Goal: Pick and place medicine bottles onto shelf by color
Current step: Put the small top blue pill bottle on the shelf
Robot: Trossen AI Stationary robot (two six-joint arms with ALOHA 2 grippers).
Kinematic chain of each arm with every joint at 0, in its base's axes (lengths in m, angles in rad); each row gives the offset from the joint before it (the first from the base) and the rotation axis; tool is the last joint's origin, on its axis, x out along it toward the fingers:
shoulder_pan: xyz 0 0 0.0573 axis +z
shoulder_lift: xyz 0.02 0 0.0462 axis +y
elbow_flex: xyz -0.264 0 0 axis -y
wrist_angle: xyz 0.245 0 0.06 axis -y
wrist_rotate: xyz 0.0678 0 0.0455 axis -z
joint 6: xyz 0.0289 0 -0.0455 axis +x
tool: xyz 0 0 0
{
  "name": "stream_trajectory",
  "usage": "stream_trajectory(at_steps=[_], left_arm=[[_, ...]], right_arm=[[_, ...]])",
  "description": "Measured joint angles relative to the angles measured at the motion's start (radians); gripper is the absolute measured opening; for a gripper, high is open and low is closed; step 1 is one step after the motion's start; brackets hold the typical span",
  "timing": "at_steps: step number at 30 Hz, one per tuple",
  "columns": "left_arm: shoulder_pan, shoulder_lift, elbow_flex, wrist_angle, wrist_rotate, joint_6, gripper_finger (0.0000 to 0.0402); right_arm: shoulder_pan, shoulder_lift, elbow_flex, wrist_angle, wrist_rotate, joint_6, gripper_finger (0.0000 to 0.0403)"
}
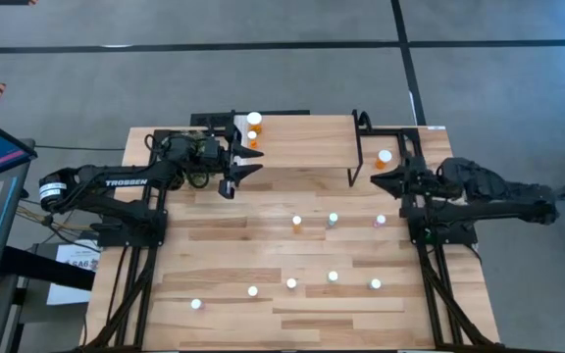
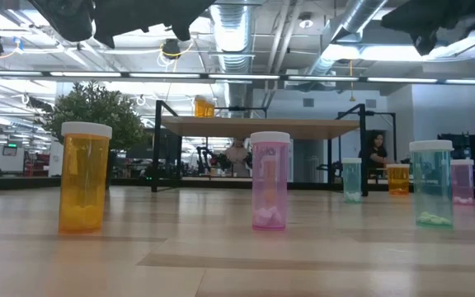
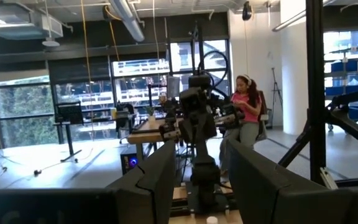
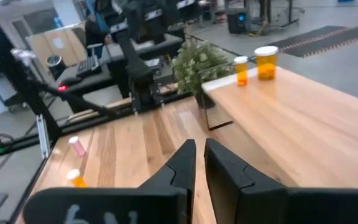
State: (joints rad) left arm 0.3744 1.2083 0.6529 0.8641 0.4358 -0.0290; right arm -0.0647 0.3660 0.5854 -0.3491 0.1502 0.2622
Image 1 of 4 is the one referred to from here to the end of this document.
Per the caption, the wooden shelf with black frame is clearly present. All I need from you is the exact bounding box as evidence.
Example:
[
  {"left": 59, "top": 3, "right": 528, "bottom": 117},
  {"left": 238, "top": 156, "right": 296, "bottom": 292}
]
[{"left": 226, "top": 108, "right": 366, "bottom": 188}]

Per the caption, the black cable loop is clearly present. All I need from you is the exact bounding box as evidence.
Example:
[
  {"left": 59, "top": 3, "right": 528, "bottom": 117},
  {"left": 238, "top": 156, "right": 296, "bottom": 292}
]
[{"left": 357, "top": 110, "right": 375, "bottom": 133}]

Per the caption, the large orange medicine bottle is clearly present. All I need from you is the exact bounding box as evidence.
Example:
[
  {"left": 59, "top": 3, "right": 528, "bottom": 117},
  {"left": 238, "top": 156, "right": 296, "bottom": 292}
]
[
  {"left": 245, "top": 111, "right": 264, "bottom": 135},
  {"left": 374, "top": 149, "right": 393, "bottom": 171}
]

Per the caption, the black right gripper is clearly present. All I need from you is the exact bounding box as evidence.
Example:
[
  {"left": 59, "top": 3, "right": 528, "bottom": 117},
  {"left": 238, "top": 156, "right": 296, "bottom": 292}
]
[{"left": 370, "top": 156, "right": 443, "bottom": 201}]

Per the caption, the black stand beam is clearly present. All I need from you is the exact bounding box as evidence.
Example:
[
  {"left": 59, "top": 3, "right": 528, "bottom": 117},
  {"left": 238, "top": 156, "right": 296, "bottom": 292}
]
[{"left": 0, "top": 244, "right": 96, "bottom": 291}]

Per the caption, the yellow cable bundle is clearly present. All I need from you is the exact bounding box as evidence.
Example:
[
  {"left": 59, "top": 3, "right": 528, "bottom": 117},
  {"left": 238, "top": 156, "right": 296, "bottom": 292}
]
[{"left": 16, "top": 203, "right": 100, "bottom": 235}]

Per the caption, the thin black floor cable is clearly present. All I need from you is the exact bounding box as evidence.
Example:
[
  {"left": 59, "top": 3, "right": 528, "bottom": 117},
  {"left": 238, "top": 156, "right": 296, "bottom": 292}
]
[{"left": 34, "top": 144, "right": 127, "bottom": 152}]

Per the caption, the black power strip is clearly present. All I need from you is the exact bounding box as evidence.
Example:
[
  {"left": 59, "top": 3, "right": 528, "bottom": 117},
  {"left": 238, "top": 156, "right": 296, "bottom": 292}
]
[{"left": 189, "top": 109, "right": 311, "bottom": 128}]

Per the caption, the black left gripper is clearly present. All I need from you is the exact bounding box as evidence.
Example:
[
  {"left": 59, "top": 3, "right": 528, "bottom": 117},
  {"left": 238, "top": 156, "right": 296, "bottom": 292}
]
[{"left": 212, "top": 125, "right": 265, "bottom": 186}]

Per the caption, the white paper sheet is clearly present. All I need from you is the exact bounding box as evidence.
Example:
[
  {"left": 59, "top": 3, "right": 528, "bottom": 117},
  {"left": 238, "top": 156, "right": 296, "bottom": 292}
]
[{"left": 45, "top": 238, "right": 102, "bottom": 306}]

